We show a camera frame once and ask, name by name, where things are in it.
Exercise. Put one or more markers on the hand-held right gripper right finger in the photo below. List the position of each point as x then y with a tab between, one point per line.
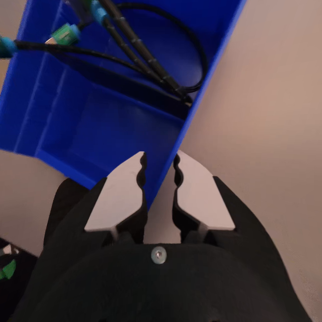
203	201

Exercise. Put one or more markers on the blue plastic bin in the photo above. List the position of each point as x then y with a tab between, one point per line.
113	135

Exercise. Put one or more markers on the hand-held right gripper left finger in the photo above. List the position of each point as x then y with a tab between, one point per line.
115	201

